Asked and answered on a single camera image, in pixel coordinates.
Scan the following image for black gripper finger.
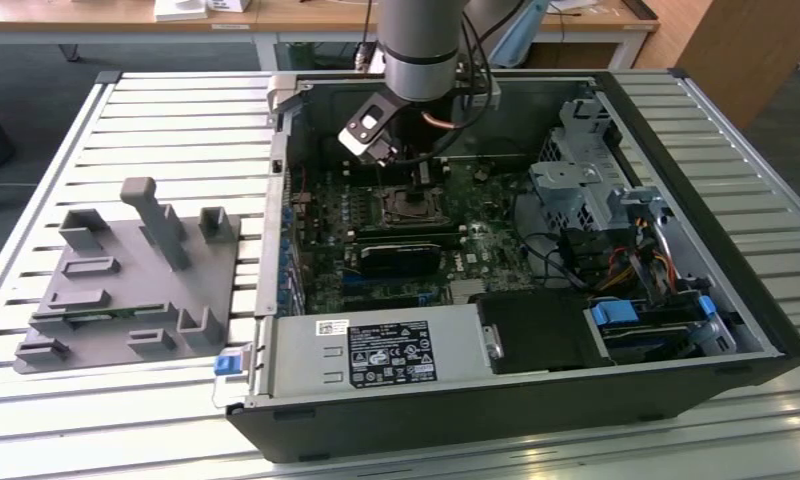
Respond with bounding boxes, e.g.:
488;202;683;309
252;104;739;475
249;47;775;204
409;162;440;205

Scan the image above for silver CPU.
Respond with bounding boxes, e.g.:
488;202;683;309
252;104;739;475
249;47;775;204
392;197;435;221

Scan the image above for metal socket cover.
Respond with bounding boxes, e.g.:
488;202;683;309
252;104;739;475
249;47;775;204
380;187;449;226

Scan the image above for CPU socket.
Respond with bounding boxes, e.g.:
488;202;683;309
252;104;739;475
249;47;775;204
379;185;451;228

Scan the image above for green motherboard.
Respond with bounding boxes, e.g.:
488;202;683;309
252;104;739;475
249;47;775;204
285;159;528;316

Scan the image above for black graphics card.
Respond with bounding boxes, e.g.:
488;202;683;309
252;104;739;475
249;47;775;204
356;242;445;276

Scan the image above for silver metal drive cage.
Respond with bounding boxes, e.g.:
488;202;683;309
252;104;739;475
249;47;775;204
527;97;626;235

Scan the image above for small silver heatsink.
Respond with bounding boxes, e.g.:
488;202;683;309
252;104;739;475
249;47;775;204
451;280;492;304

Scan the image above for white papers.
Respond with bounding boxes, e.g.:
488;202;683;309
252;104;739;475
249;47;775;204
550;0;619;14

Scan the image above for blue disk carrier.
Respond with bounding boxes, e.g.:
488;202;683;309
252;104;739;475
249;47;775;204
590;298;642;329

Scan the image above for silver power supply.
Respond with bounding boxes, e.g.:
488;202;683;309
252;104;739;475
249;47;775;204
256;304;502;401

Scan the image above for plain white box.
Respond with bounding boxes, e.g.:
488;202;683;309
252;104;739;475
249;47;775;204
153;0;209;22

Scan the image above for black hard disk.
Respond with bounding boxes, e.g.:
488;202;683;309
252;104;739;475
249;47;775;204
599;319;702;364

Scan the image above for grey parts rack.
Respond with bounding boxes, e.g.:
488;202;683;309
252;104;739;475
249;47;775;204
12;175;243;375

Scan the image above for blue case latch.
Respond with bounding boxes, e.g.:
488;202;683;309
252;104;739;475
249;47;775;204
213;352;248;376

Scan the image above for black PC case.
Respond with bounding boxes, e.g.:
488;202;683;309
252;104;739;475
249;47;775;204
224;68;800;464

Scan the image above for green RAM stick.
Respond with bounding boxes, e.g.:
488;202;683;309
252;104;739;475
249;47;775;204
65;308;141;321

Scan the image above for wooden cabinet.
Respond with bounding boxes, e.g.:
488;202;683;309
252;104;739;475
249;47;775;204
632;0;800;131

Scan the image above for wooden desk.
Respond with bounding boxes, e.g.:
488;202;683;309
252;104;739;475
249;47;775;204
0;0;662;71

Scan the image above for black cable copper gland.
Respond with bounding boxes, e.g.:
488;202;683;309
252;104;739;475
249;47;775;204
420;0;502;132

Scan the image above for black camera cable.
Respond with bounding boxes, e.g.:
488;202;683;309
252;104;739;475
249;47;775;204
389;29;502;169

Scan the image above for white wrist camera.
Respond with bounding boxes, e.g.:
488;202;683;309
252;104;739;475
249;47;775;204
336;89;401;166

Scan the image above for yellow wire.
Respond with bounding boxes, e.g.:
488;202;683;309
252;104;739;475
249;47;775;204
599;267;642;291

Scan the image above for orange wire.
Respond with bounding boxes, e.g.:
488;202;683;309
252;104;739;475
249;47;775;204
652;252;679;289

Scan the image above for silver disk bay frame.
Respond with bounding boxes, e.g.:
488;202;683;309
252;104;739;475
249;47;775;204
612;187;739;357

